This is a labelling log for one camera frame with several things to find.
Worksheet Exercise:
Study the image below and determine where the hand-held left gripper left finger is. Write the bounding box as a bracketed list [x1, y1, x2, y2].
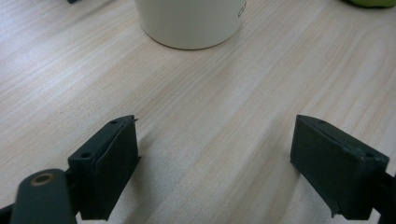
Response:
[67, 115, 141, 221]

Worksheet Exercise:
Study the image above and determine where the green bottle with white cap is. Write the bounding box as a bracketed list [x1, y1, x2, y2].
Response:
[340, 0, 396, 8]

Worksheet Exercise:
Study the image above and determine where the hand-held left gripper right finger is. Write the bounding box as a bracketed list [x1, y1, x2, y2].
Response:
[290, 114, 390, 221]

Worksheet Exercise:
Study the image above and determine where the white tumbler with straw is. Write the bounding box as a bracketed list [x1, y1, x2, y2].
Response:
[134, 0, 248, 50]

